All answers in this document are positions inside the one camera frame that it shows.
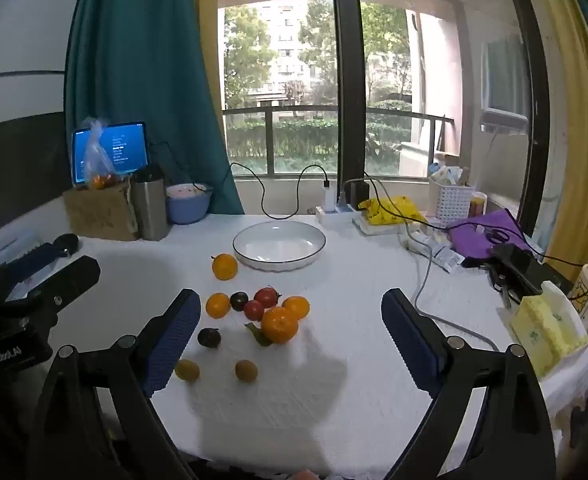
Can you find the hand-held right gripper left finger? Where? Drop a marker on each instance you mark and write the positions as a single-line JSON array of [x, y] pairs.
[[174, 340]]

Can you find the small red tomato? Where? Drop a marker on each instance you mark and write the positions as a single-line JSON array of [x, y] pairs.
[[254, 311]]

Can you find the black power adapter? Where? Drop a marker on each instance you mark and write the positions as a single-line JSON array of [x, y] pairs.
[[360, 195]]

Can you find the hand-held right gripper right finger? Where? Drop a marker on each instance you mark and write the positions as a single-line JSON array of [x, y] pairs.
[[408, 340]]

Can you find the tablet with blue screen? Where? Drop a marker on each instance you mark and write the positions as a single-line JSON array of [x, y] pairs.
[[126, 145]]

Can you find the large orange with leaf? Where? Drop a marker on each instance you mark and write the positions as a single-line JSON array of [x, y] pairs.
[[279, 324]]

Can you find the black window post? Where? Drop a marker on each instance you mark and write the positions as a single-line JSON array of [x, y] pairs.
[[528, 85], [346, 85]]

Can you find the yellow-green plum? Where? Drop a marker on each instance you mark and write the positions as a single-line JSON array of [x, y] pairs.
[[187, 370], [246, 370]]

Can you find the bundle of small packets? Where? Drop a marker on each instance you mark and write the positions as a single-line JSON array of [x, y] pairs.
[[446, 175]]

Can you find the red tomato with stem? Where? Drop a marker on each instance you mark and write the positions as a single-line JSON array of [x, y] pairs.
[[268, 296]]

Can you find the black balcony railing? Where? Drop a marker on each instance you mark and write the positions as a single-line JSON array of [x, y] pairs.
[[270, 130]]

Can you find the yellow and red cup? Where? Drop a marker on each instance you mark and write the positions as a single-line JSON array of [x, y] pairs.
[[478, 205]]

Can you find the black round object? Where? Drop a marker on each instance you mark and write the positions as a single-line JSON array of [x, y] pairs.
[[66, 245]]

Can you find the black flat device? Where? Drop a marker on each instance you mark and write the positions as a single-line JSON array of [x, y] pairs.
[[518, 265]]

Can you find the stainless steel tumbler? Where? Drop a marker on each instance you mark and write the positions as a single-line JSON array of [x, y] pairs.
[[149, 210]]

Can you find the brown cardboard box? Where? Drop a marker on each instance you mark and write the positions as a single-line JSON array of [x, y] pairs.
[[99, 215]]

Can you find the white charger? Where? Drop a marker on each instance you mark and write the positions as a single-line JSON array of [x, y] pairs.
[[327, 197]]

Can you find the small orange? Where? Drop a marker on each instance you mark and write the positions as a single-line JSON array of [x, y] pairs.
[[297, 306], [218, 305], [224, 266]]

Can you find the yellow curtain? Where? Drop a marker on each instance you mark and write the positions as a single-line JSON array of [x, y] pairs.
[[573, 110], [206, 35]]

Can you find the purple cloth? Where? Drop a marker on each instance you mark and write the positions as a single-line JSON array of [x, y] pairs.
[[473, 240]]

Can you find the dark purple plum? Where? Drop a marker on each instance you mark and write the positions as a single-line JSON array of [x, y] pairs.
[[239, 301], [209, 337]]

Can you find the blue bowl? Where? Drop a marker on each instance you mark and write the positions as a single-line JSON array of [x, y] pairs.
[[186, 207]]

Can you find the white perforated basket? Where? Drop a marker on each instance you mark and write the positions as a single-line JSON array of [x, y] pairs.
[[451, 205]]

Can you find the white textured tablecloth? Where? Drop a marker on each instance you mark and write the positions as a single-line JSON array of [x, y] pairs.
[[324, 400]]

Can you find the yellow plastic bag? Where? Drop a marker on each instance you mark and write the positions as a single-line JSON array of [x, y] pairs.
[[388, 210]]

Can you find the yellow tissue packet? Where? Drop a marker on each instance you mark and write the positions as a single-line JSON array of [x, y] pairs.
[[543, 330]]

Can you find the white printed packet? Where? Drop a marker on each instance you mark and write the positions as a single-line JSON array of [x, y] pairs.
[[447, 258]]

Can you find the white flat box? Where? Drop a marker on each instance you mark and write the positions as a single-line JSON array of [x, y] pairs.
[[4, 247]]

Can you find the white plate with black rim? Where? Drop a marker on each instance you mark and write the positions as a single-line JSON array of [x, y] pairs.
[[279, 247]]

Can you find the clear plastic bag with oranges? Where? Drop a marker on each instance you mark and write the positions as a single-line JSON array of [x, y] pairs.
[[96, 160]]

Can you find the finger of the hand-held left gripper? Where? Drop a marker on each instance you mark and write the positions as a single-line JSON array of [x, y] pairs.
[[31, 260], [74, 275]]

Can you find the white tissue pack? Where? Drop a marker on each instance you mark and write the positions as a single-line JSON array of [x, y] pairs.
[[378, 228]]

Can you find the white power strip blue sockets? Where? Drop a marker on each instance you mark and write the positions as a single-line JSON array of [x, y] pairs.
[[339, 215]]

